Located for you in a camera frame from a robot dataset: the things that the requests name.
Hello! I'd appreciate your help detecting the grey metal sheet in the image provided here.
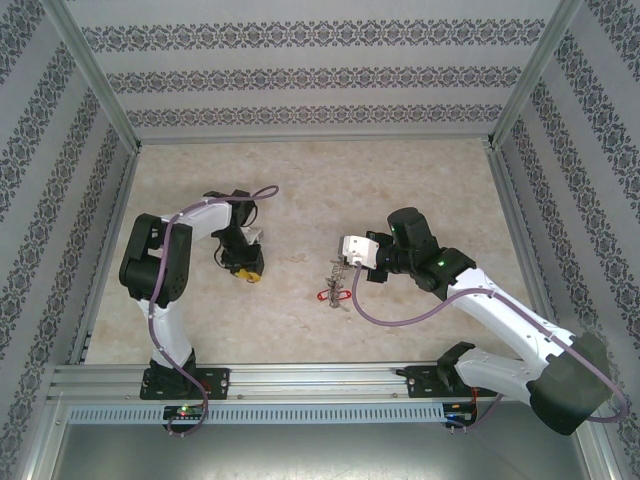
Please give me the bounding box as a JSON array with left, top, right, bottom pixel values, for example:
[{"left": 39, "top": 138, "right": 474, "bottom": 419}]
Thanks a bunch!
[{"left": 49, "top": 422, "right": 601, "bottom": 480}]

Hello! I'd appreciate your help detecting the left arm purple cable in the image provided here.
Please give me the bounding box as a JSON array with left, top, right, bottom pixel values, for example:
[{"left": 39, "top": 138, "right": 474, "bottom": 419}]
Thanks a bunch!
[{"left": 147, "top": 184, "right": 280, "bottom": 441}]

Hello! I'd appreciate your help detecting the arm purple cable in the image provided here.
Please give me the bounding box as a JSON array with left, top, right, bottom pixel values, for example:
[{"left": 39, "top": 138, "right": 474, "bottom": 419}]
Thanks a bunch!
[
  {"left": 352, "top": 262, "right": 630, "bottom": 434},
  {"left": 147, "top": 184, "right": 280, "bottom": 441}
]

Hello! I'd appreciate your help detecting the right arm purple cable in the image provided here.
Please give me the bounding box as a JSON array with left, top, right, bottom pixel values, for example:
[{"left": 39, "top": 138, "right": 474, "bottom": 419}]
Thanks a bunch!
[{"left": 352, "top": 262, "right": 630, "bottom": 434}]

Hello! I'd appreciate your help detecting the aluminium side rail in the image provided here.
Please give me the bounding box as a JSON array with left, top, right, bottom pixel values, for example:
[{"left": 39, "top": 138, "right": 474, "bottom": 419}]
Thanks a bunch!
[
  {"left": 67, "top": 147, "right": 144, "bottom": 369},
  {"left": 487, "top": 144, "right": 569, "bottom": 361}
]

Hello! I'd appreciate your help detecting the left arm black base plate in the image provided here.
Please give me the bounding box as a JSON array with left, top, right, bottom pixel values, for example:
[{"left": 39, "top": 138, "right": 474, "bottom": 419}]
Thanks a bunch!
[{"left": 139, "top": 367, "right": 232, "bottom": 402}]

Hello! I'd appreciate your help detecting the aluminium mounting rail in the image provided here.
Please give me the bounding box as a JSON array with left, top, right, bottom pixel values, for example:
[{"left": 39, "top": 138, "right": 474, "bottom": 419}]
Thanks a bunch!
[{"left": 47, "top": 362, "right": 589, "bottom": 401}]

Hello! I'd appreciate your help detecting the slotted grey cable duct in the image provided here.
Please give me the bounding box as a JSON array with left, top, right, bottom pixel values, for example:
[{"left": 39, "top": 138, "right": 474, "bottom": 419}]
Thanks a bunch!
[{"left": 67, "top": 403, "right": 446, "bottom": 425}]

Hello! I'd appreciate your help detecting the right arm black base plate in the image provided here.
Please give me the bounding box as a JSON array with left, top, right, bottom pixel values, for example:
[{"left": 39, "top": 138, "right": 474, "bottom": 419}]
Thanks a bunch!
[{"left": 405, "top": 364, "right": 499, "bottom": 400}]

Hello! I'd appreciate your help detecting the aluminium frame post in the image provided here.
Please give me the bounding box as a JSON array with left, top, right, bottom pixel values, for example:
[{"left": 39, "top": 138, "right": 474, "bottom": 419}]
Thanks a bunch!
[
  {"left": 487, "top": 0, "right": 586, "bottom": 150},
  {"left": 38, "top": 0, "right": 144, "bottom": 151}
]

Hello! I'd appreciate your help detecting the aluminium frame leg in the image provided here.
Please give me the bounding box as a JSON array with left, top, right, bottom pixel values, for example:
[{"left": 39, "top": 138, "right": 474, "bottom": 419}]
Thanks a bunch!
[
  {"left": 12, "top": 392, "right": 69, "bottom": 480},
  {"left": 569, "top": 397, "right": 629, "bottom": 480}
]

